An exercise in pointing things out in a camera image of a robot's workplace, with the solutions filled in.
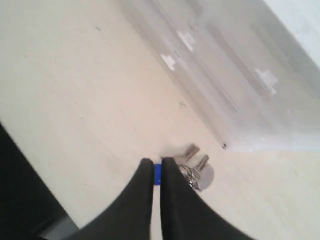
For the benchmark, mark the top right small drawer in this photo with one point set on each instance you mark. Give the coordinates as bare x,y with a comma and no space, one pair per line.
284,80

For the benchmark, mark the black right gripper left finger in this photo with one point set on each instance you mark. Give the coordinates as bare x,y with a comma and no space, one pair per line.
129,215

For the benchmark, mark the key bunch with blue fob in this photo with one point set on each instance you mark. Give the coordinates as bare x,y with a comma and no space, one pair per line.
195,172

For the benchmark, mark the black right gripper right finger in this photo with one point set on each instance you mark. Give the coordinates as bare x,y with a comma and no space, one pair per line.
184,215

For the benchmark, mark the wide drawer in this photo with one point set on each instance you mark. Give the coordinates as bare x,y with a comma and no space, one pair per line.
176,47
187,15

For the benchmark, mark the white translucent drawer cabinet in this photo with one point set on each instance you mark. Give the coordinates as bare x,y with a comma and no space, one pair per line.
302,17

